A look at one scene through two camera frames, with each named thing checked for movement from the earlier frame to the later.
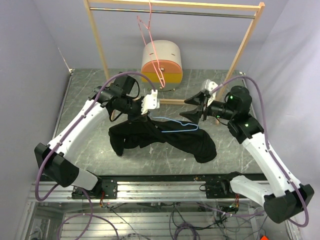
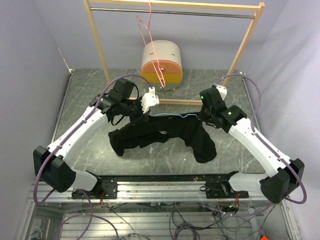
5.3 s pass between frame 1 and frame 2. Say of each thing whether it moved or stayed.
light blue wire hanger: moved
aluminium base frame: stayed
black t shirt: moved
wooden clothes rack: stayed
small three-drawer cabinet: stayed
